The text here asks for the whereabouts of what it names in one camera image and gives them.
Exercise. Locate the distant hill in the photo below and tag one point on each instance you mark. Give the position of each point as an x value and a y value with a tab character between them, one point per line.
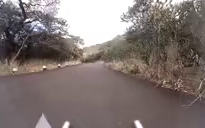
100	48

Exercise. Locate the dark asphalt road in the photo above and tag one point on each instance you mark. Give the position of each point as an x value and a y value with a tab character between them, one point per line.
100	96

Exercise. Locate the dry brush verge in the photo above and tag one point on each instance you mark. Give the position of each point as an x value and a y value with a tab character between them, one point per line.
150	71

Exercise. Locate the row of roadside marker stones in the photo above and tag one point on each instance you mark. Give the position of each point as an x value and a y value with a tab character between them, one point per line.
44	67

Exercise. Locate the robot's own part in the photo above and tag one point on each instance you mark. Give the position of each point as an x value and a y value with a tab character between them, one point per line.
66	124
138	124

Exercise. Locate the thicket of bare trees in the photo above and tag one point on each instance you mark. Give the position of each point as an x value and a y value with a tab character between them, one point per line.
166	33

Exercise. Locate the dry grass verge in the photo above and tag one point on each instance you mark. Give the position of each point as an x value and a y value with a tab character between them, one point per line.
26	67

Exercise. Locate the group of dark trees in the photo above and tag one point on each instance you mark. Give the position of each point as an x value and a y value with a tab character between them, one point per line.
26	36

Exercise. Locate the white painted road arrow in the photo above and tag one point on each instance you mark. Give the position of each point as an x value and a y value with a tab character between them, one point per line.
43	122

